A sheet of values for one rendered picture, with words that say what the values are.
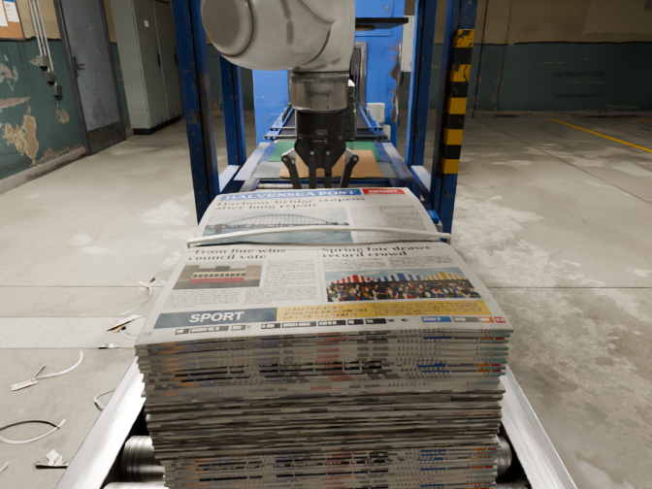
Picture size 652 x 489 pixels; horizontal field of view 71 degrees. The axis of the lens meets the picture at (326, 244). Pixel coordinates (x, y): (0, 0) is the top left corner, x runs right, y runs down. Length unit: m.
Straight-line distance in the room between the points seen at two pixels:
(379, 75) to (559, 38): 6.37
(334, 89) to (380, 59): 3.23
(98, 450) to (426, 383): 0.40
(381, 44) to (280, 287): 3.59
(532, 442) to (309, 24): 0.54
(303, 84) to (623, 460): 1.58
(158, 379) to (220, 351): 0.05
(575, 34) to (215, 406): 9.88
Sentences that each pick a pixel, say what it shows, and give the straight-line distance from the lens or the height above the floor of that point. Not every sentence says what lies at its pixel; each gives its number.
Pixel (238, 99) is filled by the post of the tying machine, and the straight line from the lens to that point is 2.24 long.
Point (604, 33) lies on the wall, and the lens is 10.32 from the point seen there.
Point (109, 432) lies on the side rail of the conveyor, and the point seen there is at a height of 0.80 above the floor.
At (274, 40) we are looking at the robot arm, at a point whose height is 1.23.
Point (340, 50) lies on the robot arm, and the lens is 0.70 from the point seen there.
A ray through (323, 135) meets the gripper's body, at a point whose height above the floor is 1.10.
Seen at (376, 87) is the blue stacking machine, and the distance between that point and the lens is 3.94.
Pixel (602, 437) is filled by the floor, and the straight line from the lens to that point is 1.95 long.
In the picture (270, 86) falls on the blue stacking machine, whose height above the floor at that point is 0.93.
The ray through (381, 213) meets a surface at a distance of 0.58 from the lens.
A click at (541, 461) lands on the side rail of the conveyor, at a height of 0.80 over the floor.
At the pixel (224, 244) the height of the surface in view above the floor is 1.03.
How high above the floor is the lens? 1.22
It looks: 23 degrees down
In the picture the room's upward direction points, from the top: straight up
